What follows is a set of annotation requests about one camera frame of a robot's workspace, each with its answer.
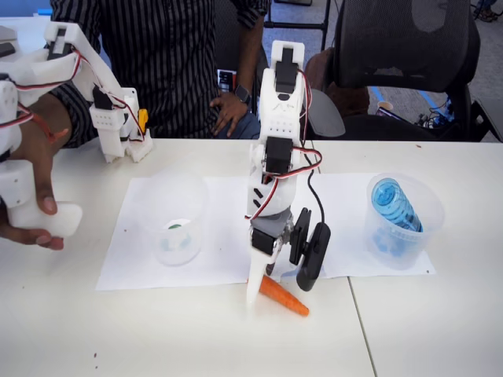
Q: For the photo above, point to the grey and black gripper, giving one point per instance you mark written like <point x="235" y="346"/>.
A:
<point x="262" y="239"/>

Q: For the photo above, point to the orange carrot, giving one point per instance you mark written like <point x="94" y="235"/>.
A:
<point x="287" y="298"/>

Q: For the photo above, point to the white 3D-printed leader arm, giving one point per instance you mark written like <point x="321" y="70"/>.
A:
<point x="106" y="102"/>

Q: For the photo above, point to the person's left forearm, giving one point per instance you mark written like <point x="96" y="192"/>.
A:
<point x="249" y="59"/>

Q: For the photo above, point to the person's right forearm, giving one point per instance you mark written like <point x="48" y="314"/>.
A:
<point x="51" y="114"/>

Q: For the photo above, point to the white 3D-printed follower robot arm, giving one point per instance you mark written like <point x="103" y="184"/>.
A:
<point x="279" y="110"/>

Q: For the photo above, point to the blue plastic bottle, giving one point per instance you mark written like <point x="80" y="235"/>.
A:
<point x="395" y="206"/>

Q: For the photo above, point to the person's left hand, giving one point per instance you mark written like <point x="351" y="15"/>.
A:
<point x="228" y="110"/>

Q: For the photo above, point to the person's right hand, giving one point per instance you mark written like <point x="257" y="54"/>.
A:
<point x="44" y="184"/>

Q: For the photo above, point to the white paper sheet blue smudge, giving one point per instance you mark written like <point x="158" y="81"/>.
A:
<point x="346" y="220"/>

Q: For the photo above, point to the clear empty plastic cup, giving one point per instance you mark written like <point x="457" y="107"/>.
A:
<point x="173" y="243"/>

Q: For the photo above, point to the small green item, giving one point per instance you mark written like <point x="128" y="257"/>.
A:
<point x="175" y="225"/>

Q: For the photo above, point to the translucent plastic container with blue bottle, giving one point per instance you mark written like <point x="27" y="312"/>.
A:
<point x="428" y="220"/>

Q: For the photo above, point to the black wristwatch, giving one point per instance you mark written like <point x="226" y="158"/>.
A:
<point x="243" y="94"/>

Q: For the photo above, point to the brown bag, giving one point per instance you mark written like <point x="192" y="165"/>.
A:
<point x="353" y="103"/>

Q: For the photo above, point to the black card with red print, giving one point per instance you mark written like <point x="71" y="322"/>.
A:
<point x="226" y="80"/>

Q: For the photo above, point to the yellow table clamp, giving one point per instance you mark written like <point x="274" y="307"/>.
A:
<point x="143" y="118"/>

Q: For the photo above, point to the paper cup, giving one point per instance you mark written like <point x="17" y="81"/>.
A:
<point x="385" y="105"/>

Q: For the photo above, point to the person's torso striped shirt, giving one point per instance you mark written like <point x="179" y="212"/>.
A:
<point x="169" y="59"/>

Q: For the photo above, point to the black metal stand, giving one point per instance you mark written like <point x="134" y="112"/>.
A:
<point x="314" y="25"/>

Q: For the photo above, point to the red wrist thread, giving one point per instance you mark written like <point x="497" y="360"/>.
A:
<point x="53" y="135"/>

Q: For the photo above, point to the black mesh office chair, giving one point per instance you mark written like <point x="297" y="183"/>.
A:
<point x="408" y="43"/>

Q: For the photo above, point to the white side table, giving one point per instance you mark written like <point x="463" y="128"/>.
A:
<point x="27" y="31"/>

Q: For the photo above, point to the small black flat device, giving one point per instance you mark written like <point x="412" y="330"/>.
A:
<point x="6" y="49"/>

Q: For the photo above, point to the black webcam with clip mount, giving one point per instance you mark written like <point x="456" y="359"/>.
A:
<point x="312" y="255"/>

